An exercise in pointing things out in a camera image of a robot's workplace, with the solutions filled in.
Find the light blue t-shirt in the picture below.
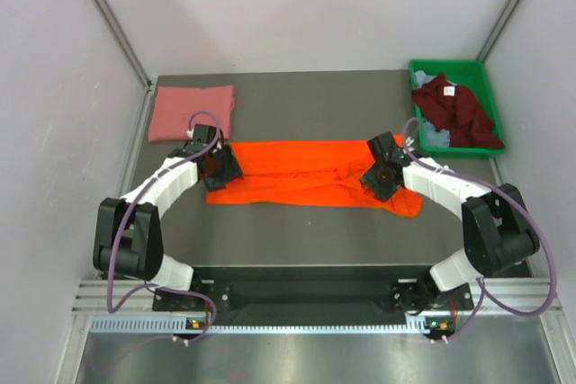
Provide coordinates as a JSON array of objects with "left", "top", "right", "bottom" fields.
[{"left": 413, "top": 70, "right": 450, "bottom": 147}]

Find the corner aluminium post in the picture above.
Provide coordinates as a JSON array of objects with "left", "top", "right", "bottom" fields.
[
  {"left": 476, "top": 0, "right": 523, "bottom": 63},
  {"left": 92, "top": 0, "right": 152, "bottom": 88}
]

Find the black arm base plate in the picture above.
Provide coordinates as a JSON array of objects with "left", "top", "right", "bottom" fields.
[{"left": 151, "top": 266, "right": 473, "bottom": 314}]

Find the grey slotted cable duct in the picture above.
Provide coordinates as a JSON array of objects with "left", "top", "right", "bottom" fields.
[{"left": 90, "top": 316, "right": 455, "bottom": 336}]

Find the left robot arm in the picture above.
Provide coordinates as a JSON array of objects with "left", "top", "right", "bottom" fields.
[{"left": 93, "top": 124, "right": 243, "bottom": 313}]

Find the orange t-shirt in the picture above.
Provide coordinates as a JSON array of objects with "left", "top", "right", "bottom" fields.
[{"left": 206, "top": 140, "right": 423, "bottom": 218}]

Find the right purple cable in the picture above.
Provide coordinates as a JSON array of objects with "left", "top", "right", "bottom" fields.
[{"left": 401, "top": 116, "right": 558, "bottom": 343}]

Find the green plastic bin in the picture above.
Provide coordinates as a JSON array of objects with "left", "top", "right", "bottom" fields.
[{"left": 409, "top": 59, "right": 506, "bottom": 159}]

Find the left corner aluminium post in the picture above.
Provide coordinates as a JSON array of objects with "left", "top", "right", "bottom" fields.
[{"left": 92, "top": 0, "right": 152, "bottom": 88}]

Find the maroon t-shirt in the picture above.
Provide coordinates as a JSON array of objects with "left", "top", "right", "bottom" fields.
[{"left": 412, "top": 73, "right": 505, "bottom": 150}]

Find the right corner aluminium post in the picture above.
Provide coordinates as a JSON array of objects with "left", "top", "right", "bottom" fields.
[{"left": 476, "top": 0, "right": 523, "bottom": 63}]

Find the folded pink t-shirt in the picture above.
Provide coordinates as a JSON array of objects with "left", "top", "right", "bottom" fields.
[{"left": 148, "top": 85, "right": 235, "bottom": 142}]

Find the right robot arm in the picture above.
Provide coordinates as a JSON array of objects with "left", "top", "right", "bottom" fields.
[{"left": 359, "top": 132, "right": 540, "bottom": 315}]

